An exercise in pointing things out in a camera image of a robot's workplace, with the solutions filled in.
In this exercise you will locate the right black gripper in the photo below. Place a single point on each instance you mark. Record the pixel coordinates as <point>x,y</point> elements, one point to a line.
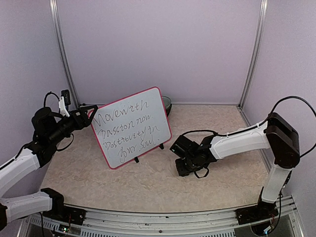
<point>181,170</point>

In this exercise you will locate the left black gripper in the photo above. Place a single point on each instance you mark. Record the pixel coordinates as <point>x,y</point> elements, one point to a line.
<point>85,121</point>

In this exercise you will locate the pink framed whiteboard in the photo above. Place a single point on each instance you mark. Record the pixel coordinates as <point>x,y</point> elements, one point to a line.
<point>131,127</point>

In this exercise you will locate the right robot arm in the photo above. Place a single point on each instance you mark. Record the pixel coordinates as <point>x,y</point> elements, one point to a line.
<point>274,133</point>

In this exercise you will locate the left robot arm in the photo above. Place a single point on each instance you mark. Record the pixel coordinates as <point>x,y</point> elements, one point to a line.
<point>50,129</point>

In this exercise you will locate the green ceramic bowl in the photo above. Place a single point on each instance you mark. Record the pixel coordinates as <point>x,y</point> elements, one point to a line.
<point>167,104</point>

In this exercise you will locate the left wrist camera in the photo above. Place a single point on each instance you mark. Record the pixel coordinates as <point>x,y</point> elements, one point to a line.
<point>64,102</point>

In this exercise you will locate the front aluminium rail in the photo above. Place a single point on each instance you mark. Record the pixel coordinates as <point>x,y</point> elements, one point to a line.
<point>107,223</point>

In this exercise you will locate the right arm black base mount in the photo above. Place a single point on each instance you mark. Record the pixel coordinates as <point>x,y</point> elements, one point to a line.
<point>261,211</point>

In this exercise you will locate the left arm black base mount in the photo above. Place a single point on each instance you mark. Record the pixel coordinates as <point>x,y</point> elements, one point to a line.
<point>65,212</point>

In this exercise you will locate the left aluminium frame post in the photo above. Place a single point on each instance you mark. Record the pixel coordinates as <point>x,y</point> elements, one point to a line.
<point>62,50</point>

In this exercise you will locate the aluminium frame post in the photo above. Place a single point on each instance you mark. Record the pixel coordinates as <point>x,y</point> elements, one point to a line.
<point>255,53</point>
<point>62,50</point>

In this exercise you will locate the right aluminium frame post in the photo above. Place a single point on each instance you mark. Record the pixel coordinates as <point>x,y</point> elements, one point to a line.
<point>255,53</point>

